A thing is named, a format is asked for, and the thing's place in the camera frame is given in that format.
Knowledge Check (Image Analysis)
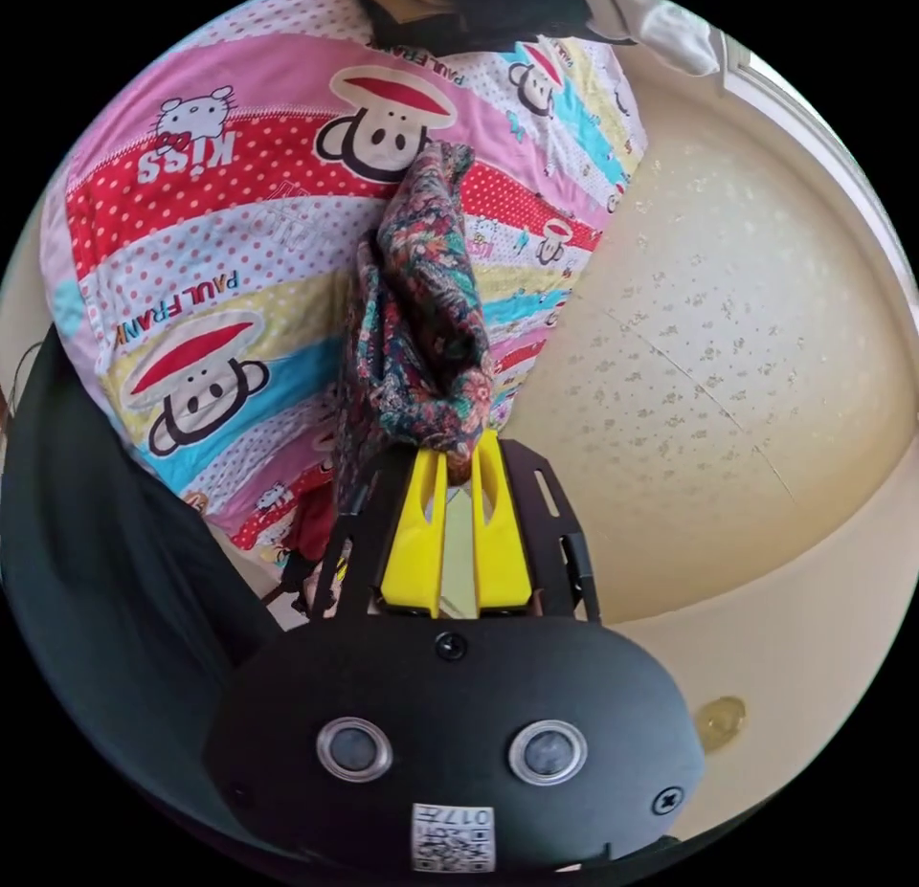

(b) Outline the floral patterned long sleeve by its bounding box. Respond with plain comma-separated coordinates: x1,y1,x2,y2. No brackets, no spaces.
332,140,498,538

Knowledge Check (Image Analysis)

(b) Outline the pile of clothes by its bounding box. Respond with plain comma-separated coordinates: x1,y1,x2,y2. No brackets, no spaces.
347,0,723,78

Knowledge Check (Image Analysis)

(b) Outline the person's body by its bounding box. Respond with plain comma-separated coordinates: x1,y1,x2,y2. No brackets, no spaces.
0,324,288,842

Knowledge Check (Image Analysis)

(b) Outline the bed with cartoon printed quilt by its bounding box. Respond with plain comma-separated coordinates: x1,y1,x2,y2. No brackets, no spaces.
39,0,651,566

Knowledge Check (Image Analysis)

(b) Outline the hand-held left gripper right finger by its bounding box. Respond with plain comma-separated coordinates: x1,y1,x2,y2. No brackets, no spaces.
469,431,533,610

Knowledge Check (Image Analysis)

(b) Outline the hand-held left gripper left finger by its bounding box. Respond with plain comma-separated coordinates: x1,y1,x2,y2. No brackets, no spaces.
379,447,448,610

